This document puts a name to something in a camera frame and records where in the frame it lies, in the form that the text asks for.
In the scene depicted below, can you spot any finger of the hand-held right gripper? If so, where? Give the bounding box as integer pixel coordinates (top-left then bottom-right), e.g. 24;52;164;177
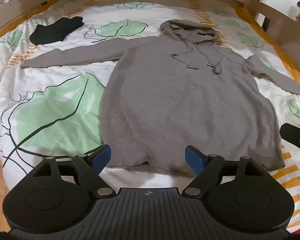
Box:
280;123;300;167

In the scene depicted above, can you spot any black cloth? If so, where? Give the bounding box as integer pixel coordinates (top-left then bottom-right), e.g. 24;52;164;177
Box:
29;16;84;45

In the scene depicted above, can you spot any orange bed sheet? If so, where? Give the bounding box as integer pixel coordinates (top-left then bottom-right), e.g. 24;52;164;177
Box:
0;0;269;48

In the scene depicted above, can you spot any grey hoodie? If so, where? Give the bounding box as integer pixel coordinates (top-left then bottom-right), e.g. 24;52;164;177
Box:
20;19;300;178

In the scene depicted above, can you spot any leaf print duvet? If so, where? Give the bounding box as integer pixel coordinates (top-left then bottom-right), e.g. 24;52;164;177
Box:
0;0;300;230

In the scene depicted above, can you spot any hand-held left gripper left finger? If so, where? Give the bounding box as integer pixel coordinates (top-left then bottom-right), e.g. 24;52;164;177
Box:
31;144;117;198

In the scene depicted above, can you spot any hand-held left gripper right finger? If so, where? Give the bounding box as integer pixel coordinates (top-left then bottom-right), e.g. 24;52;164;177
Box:
181;144;267;198

